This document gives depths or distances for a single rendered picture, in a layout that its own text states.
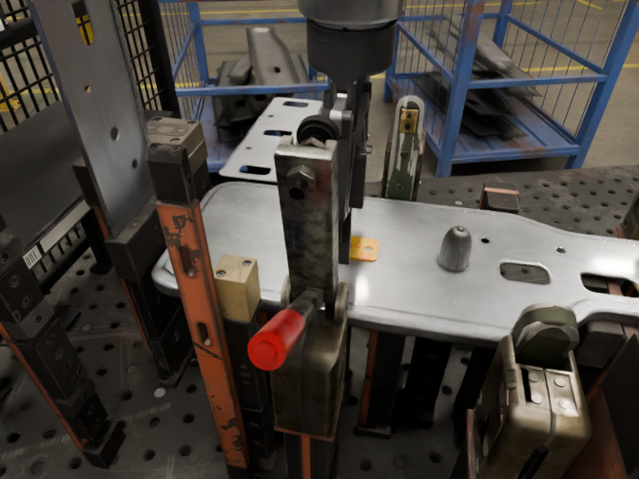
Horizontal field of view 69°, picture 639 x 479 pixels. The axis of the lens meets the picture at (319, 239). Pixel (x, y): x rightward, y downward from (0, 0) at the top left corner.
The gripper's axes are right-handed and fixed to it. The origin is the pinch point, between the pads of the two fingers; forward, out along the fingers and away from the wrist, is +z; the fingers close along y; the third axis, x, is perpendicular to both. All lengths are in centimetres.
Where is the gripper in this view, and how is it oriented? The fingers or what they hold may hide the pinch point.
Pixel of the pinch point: (344, 215)
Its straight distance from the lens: 51.4
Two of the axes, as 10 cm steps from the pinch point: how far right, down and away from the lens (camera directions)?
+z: 0.0, 7.7, 6.3
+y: 2.1, -6.2, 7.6
